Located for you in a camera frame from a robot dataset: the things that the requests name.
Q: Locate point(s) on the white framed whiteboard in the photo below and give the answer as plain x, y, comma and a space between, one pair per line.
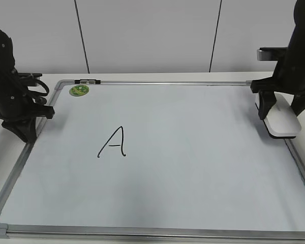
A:
202, 169

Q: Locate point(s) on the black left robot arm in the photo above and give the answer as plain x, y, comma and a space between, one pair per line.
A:
22, 98

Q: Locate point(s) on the round green magnet sticker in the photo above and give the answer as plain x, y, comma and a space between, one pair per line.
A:
79, 90

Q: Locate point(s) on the white whiteboard eraser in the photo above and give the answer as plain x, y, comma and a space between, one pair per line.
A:
280, 121

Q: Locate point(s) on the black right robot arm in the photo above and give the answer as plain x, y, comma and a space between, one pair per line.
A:
289, 73

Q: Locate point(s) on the black silver board clip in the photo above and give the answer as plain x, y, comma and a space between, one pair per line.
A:
87, 81

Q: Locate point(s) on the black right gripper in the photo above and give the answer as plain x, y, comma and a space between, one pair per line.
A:
266, 87

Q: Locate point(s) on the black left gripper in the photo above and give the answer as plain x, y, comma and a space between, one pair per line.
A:
22, 122

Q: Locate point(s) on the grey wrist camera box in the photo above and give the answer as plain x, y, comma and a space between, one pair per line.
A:
270, 53

